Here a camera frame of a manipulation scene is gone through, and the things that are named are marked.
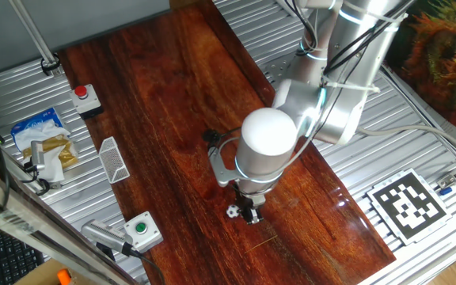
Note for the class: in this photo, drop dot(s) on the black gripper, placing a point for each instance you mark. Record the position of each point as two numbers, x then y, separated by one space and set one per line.
249 202

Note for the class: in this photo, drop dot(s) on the small black-white soccer ball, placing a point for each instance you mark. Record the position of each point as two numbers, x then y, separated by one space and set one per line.
232 211

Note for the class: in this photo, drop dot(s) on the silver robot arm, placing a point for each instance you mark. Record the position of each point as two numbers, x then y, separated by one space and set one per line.
267 150

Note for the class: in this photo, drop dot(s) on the grey box green button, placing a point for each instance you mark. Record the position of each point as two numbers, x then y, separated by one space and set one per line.
143 234

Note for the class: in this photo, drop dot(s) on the glossy brown wooden board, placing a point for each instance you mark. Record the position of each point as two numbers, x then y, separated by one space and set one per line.
164 99

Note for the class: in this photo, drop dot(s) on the black-white marker board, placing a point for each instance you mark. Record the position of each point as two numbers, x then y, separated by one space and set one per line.
409 206

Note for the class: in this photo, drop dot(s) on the small orange cap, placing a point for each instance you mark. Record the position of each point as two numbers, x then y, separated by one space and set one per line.
64 277

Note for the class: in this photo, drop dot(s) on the small blue clip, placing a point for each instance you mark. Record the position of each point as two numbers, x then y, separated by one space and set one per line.
445 191

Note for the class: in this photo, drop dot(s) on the grey box red button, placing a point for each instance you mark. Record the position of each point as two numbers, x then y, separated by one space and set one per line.
86 103

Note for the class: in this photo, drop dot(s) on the gold plastic wrapper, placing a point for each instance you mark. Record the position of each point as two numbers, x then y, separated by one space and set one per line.
59 148

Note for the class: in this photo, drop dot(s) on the brown cardboard box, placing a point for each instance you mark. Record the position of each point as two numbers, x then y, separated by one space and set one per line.
42 277

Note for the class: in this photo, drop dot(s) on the blue tissue pack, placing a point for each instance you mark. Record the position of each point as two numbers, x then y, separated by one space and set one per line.
34 122

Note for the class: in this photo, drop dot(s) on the black keyboard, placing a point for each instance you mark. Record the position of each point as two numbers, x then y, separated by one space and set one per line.
10 257

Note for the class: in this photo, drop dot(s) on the colourful patterned cloth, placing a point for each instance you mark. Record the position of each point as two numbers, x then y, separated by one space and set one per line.
438 55

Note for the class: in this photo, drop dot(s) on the grey metal pole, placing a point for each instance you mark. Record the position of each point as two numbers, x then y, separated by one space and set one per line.
34 35

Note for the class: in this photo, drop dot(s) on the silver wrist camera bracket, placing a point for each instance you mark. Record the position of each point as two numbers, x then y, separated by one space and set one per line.
222 172

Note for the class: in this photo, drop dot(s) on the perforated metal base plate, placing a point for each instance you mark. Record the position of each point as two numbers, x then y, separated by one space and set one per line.
281 71

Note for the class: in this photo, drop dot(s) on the small metal bracket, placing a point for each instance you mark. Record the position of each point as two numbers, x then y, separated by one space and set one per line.
446 181

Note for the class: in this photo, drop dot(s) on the metal frame beam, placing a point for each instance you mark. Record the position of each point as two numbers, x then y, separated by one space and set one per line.
34 225

